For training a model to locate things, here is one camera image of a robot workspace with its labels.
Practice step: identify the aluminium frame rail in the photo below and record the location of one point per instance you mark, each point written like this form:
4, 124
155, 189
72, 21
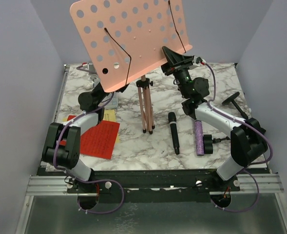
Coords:
155, 186

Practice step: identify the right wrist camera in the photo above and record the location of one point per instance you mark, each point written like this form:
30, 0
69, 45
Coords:
197, 62

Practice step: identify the black microphone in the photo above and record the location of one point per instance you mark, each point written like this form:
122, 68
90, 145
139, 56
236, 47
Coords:
174, 132

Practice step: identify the purple glitter microphone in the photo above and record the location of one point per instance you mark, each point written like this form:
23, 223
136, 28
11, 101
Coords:
198, 129

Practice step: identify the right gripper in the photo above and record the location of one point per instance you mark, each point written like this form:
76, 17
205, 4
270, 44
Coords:
180, 66

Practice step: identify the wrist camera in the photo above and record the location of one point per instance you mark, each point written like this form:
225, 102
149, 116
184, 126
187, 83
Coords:
93, 76
197, 62

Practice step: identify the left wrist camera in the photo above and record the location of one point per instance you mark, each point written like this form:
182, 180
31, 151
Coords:
93, 76

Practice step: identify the pink music stand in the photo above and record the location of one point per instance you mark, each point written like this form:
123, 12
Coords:
124, 38

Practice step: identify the yellow sheet music page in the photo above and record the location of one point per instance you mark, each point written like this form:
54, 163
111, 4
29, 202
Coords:
109, 115

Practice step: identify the black microphone stand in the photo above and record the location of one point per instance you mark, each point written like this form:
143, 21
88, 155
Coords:
221, 123

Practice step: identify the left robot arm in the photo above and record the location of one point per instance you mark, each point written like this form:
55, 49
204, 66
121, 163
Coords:
62, 144

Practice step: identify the clear plastic parts box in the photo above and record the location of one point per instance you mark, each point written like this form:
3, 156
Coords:
113, 104

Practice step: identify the red sheet music page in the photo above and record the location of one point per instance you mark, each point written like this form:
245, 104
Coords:
100, 140

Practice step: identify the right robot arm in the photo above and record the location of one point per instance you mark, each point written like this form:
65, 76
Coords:
247, 141

